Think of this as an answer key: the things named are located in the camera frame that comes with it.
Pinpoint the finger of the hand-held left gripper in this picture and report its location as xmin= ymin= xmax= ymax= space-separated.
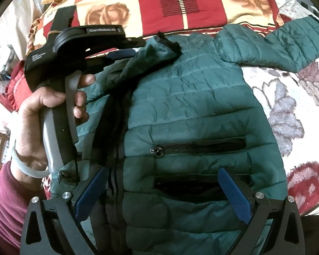
xmin=86 ymin=50 xmax=138 ymax=68
xmin=89 ymin=38 xmax=147 ymax=52

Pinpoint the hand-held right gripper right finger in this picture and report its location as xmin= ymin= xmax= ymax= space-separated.
xmin=217 ymin=166 xmax=306 ymax=255

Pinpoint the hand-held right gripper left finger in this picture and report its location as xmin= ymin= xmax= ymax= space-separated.
xmin=20 ymin=165 xmax=109 ymax=255

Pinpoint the green puffer jacket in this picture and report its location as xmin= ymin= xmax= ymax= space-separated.
xmin=49 ymin=23 xmax=319 ymax=255

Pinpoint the person's left forearm maroon sleeve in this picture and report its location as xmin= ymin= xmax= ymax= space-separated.
xmin=0 ymin=161 xmax=47 ymax=255

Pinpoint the person's left hand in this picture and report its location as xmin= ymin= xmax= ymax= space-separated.
xmin=16 ymin=73 xmax=96 ymax=169

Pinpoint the rose printed blanket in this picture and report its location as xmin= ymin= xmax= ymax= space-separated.
xmin=27 ymin=0 xmax=295 ymax=59

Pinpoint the white cloth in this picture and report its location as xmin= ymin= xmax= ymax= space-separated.
xmin=0 ymin=0 xmax=44 ymax=72

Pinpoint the red heart-shaped cushion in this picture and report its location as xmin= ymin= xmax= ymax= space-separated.
xmin=5 ymin=64 xmax=35 ymax=112

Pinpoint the floral bedspread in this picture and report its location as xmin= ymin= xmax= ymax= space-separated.
xmin=239 ymin=0 xmax=319 ymax=217

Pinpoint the white wrist strap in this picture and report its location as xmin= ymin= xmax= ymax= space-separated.
xmin=12 ymin=141 xmax=50 ymax=179

